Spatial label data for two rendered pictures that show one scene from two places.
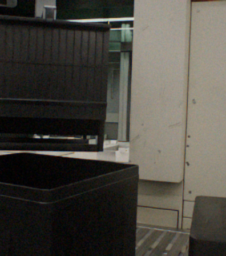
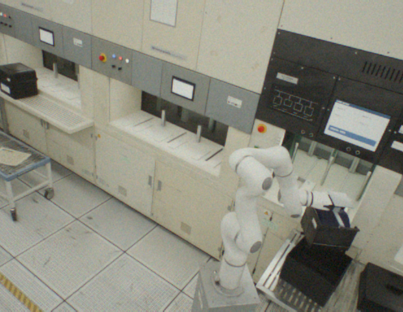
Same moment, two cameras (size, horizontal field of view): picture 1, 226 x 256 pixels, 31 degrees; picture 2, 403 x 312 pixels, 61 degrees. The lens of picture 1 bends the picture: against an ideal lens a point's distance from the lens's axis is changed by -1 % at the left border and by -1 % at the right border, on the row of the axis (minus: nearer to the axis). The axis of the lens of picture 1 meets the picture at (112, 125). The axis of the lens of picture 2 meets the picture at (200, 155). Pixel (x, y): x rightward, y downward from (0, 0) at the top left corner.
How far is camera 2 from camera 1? 1.61 m
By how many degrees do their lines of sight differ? 29
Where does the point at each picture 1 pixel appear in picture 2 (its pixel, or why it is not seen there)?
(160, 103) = (364, 225)
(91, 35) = (351, 231)
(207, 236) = (370, 298)
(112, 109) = not seen: hidden behind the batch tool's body
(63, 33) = (343, 230)
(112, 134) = (324, 155)
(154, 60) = (368, 210)
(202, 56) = (389, 212)
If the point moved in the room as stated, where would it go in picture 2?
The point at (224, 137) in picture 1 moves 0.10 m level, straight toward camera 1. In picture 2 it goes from (386, 240) to (385, 251)
